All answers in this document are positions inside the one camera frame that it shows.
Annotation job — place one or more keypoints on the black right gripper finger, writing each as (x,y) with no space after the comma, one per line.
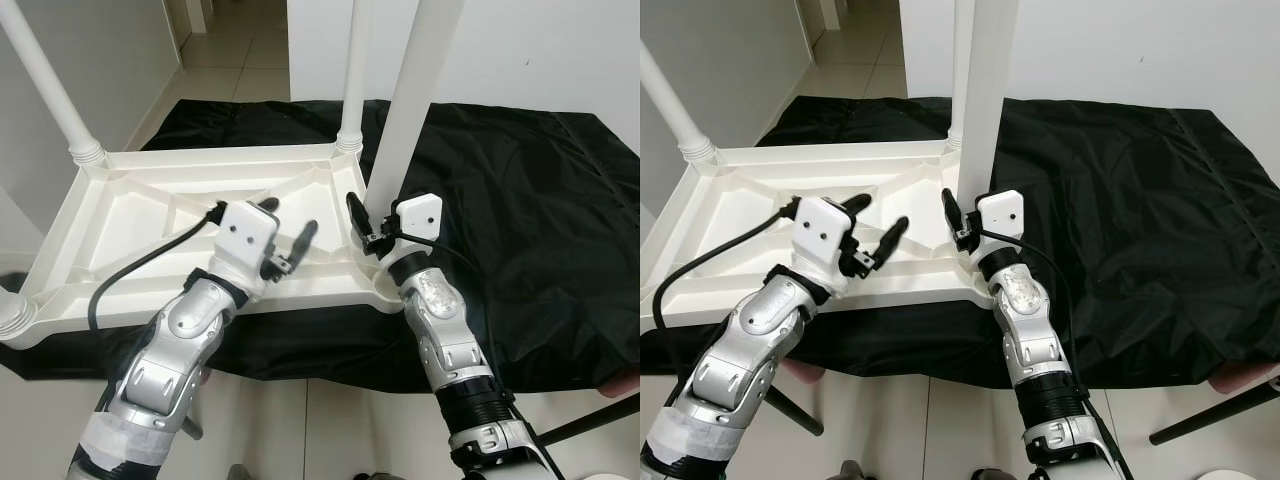
(952,212)
(357,215)

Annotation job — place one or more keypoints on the white plastic children table top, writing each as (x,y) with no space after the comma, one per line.
(740,210)
(130,210)

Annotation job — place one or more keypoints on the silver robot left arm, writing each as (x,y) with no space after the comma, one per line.
(170,360)
(745,360)

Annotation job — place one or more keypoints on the black cloth table cover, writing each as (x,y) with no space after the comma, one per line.
(1150,230)
(540,230)

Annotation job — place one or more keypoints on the grey robot left foot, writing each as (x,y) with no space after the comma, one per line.
(852,471)
(245,472)

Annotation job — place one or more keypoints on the dark robot right foot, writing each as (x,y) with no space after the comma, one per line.
(995,474)
(380,475)

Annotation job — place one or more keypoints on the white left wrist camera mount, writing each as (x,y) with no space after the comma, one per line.
(822,230)
(245,235)

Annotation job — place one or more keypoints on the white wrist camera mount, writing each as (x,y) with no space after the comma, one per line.
(822,230)
(245,235)
(1003,212)
(418,215)

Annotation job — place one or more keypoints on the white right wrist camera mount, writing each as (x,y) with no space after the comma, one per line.
(1003,212)
(418,215)

